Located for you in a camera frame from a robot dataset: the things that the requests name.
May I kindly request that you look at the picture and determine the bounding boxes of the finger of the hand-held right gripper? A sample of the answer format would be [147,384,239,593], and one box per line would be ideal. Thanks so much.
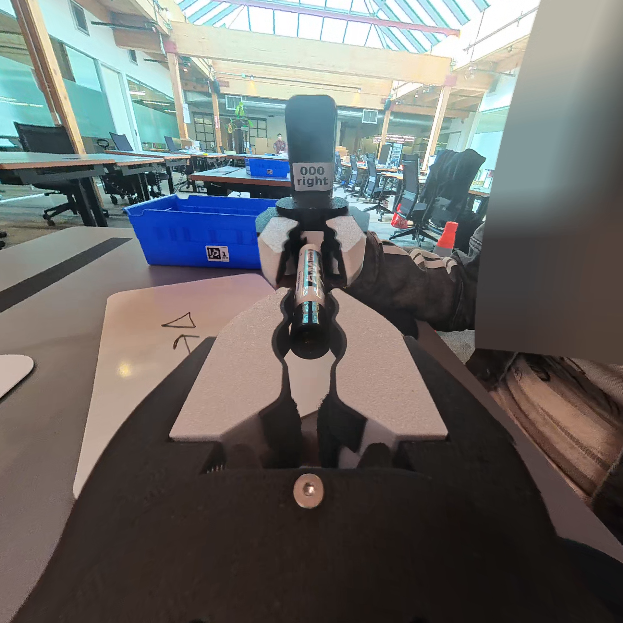
[258,217,303,289]
[324,216,367,289]

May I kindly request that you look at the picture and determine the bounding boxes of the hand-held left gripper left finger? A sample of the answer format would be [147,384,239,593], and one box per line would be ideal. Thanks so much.
[168,288,302,467]

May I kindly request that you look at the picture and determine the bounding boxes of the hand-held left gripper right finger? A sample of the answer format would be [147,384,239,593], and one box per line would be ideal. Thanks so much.
[317,288,449,467]

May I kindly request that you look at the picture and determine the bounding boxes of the blue plastic storage bin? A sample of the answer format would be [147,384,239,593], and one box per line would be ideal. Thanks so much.
[243,156,290,177]
[123,195,278,271]

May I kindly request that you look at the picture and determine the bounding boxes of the black marker cap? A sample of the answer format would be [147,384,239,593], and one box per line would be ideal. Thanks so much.
[289,301,333,361]

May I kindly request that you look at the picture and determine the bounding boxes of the white whiteboard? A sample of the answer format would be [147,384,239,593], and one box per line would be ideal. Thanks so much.
[73,280,283,499]

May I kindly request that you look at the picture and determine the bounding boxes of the orange traffic cone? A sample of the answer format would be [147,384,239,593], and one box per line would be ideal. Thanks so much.
[433,221,460,256]

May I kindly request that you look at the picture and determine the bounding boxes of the black office chair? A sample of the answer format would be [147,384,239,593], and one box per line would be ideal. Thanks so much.
[389,148,487,246]
[14,122,110,227]

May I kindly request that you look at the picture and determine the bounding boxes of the wooden office desk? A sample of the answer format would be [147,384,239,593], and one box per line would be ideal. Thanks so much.
[0,151,164,228]

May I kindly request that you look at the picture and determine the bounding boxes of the white metal desk stand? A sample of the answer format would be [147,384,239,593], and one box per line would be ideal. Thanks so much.
[0,354,35,400]

